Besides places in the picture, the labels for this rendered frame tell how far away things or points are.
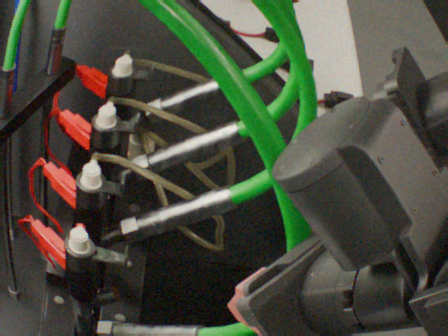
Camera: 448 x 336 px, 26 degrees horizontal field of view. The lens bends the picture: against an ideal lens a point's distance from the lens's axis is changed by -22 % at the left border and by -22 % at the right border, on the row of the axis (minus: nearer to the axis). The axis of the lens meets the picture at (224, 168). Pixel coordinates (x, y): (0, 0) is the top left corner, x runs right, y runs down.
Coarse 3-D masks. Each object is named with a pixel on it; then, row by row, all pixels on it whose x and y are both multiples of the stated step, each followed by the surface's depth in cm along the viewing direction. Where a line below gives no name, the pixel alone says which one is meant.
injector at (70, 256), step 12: (72, 252) 81; (72, 264) 82; (84, 264) 82; (72, 276) 83; (84, 276) 83; (72, 288) 84; (84, 288) 84; (96, 288) 86; (108, 288) 85; (72, 300) 86; (84, 300) 85; (96, 300) 85; (108, 300) 85; (84, 312) 86; (84, 324) 88
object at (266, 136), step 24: (144, 0) 56; (168, 0) 56; (168, 24) 56; (192, 24) 56; (192, 48) 57; (216, 48) 57; (216, 72) 57; (240, 72) 57; (240, 96) 57; (264, 120) 57; (264, 144) 58; (288, 216) 59; (288, 240) 60
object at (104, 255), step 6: (102, 252) 83; (108, 252) 83; (114, 252) 83; (96, 258) 82; (102, 258) 82; (108, 258) 82; (114, 258) 83; (120, 258) 83; (114, 264) 82; (120, 264) 82
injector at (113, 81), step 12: (132, 72) 101; (108, 84) 101; (120, 84) 100; (132, 84) 101; (108, 96) 102; (120, 96) 101; (120, 108) 102; (132, 120) 104; (144, 120) 104; (120, 144) 106; (120, 156) 107; (108, 216) 111
